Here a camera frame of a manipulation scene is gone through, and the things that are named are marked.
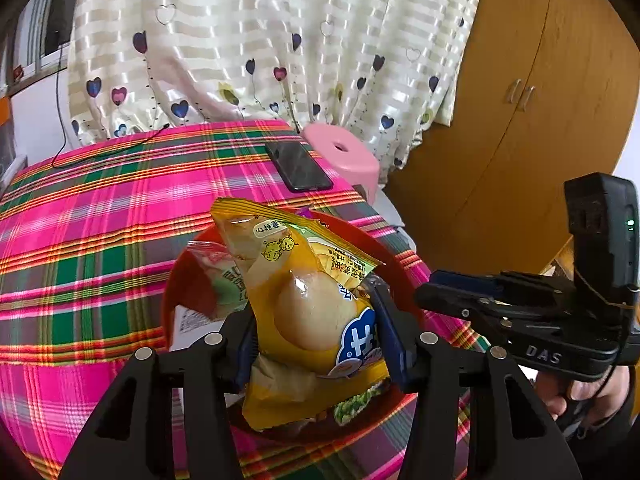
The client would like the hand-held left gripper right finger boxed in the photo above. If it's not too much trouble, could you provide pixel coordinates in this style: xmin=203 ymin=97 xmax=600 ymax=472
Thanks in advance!
xmin=367 ymin=282 xmax=583 ymax=480

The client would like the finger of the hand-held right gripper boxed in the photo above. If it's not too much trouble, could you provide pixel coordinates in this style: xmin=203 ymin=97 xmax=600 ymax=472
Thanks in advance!
xmin=429 ymin=269 xmax=577 ymax=300
xmin=415 ymin=282 xmax=617 ymax=347

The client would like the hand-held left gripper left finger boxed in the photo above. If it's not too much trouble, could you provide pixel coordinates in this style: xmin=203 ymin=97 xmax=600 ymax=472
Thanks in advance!
xmin=57 ymin=310 xmax=258 ymax=480

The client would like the red round woven basket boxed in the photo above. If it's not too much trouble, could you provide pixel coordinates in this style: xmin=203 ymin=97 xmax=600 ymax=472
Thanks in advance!
xmin=161 ymin=207 xmax=441 ymax=446

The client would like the white green snack packet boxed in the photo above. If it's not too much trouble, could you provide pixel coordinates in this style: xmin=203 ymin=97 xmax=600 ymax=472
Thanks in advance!
xmin=170 ymin=305 xmax=223 ymax=352

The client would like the green pea packet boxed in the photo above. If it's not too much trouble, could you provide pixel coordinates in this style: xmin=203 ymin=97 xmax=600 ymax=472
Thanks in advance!
xmin=332 ymin=385 xmax=386 ymax=426

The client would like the yellow pastry snack packet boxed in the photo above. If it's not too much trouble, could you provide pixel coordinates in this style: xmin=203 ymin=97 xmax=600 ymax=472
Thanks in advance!
xmin=210 ymin=197 xmax=393 ymax=433

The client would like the clear peanut packet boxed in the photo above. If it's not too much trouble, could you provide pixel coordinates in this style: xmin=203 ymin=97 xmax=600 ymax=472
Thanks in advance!
xmin=187 ymin=240 xmax=251 ymax=321

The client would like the person's right hand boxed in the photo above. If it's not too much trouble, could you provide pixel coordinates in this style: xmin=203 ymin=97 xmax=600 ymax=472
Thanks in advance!
xmin=535 ymin=367 xmax=636 ymax=432

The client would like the wooden wardrobe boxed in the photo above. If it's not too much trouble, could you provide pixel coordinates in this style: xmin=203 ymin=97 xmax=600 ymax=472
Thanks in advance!
xmin=382 ymin=0 xmax=640 ymax=281

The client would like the pink plastic stool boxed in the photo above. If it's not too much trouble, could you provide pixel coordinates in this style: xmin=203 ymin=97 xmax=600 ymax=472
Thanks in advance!
xmin=301 ymin=122 xmax=383 ymax=198

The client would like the pink green plaid tablecloth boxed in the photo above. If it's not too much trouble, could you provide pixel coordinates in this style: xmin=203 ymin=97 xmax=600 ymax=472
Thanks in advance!
xmin=0 ymin=119 xmax=491 ymax=480

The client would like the black smartphone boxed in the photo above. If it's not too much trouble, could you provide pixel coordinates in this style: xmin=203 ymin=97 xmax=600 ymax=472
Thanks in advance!
xmin=264 ymin=140 xmax=335 ymax=193

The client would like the cream heart print curtain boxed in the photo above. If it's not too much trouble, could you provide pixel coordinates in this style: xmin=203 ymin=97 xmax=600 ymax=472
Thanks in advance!
xmin=67 ymin=0 xmax=488 ymax=171

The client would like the black cable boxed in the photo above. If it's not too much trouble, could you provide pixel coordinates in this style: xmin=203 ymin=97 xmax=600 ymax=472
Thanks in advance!
xmin=50 ymin=45 xmax=171 ymax=171

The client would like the window frame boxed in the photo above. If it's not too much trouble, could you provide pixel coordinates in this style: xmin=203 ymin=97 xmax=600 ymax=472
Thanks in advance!
xmin=0 ymin=0 xmax=83 ymax=96

